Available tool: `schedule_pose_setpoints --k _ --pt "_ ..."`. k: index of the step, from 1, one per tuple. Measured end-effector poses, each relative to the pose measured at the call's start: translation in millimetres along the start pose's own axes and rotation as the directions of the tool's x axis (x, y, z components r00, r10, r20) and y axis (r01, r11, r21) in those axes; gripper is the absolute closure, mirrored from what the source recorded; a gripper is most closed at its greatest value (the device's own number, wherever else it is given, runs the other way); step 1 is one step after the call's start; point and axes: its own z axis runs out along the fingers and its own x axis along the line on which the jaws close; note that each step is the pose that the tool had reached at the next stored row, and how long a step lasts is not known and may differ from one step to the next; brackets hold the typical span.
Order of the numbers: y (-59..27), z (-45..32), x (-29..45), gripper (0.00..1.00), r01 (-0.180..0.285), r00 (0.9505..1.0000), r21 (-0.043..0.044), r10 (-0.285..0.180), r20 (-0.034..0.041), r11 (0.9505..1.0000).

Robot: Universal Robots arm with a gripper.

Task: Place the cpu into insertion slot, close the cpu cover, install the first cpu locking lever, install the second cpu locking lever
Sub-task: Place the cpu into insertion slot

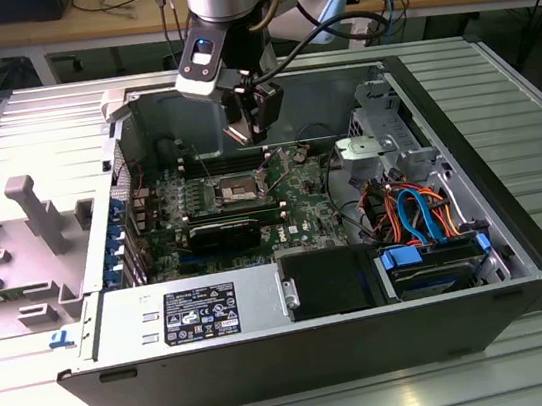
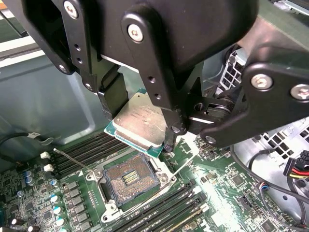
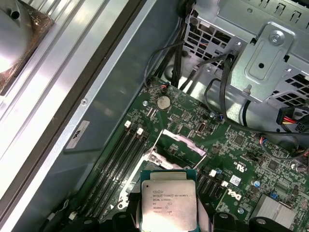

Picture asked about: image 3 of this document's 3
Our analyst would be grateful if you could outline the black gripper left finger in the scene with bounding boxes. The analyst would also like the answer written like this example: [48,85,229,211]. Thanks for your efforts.
[72,192,143,232]

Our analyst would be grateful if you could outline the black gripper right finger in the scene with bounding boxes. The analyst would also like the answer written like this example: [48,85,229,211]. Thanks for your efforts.
[197,202,276,232]

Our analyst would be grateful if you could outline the silver CPU chip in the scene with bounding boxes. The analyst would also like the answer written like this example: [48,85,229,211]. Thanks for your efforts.
[140,170,198,230]

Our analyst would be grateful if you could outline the white board barcode sticker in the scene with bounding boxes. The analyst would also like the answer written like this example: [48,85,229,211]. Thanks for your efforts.
[229,175,242,187]

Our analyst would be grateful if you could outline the silver finned heat sink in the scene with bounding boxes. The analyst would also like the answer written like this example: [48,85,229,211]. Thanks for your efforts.
[254,193,306,232]

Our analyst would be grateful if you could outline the green motherboard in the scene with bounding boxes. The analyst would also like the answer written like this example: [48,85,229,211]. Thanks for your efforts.
[79,77,309,232]

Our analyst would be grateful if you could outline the white case label sticker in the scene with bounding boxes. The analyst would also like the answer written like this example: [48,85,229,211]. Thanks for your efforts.
[65,119,90,152]

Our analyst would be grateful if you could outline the black power connector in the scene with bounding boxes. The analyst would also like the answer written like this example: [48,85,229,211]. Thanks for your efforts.
[279,107,300,126]

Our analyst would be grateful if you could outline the round coin cell battery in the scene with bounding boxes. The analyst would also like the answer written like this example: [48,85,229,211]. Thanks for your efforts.
[156,94,172,111]

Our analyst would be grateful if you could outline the black PC case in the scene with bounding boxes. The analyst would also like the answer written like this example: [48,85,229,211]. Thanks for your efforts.
[0,0,309,232]

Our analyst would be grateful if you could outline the silver perforated drive cage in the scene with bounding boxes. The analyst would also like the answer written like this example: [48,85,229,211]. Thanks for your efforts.
[180,0,309,126]

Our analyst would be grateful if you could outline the thick black sleeved cable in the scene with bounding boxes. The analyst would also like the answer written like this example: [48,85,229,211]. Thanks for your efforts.
[218,52,309,158]

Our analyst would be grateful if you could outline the thin black looped wire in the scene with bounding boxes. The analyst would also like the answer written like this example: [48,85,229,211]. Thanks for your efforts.
[144,41,185,88]

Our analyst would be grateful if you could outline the thick black cable bundle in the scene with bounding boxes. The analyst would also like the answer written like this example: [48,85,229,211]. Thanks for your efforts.
[169,9,194,89]

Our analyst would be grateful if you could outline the silver metal drive bracket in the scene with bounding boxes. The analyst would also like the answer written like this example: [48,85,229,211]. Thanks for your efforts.
[230,21,297,104]

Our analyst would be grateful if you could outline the brown square base plate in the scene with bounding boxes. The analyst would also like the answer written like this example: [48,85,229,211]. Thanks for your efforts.
[0,0,56,96]

